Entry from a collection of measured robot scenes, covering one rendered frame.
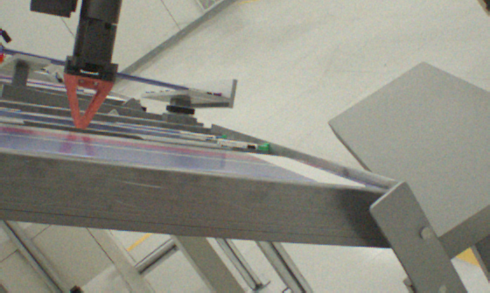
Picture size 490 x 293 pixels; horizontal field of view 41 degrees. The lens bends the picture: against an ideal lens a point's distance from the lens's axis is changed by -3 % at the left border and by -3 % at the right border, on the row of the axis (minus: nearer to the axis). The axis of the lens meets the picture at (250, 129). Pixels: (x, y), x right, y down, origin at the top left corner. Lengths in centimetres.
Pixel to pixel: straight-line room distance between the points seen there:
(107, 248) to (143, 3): 692
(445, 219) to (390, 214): 23
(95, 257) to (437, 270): 156
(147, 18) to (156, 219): 828
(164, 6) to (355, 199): 830
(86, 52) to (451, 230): 54
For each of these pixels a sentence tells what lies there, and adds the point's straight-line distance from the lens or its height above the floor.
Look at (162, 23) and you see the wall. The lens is 893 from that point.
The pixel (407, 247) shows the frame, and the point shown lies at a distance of 70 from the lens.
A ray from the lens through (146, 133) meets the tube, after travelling 100.
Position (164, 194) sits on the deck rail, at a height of 88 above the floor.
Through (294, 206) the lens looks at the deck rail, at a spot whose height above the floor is 79.
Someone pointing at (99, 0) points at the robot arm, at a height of 106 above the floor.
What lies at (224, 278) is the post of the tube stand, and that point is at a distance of 170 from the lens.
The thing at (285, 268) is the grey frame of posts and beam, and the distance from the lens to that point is 150.
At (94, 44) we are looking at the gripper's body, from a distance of 96.
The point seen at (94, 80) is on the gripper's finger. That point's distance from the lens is 96.
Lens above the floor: 106
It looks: 16 degrees down
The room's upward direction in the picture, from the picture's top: 33 degrees counter-clockwise
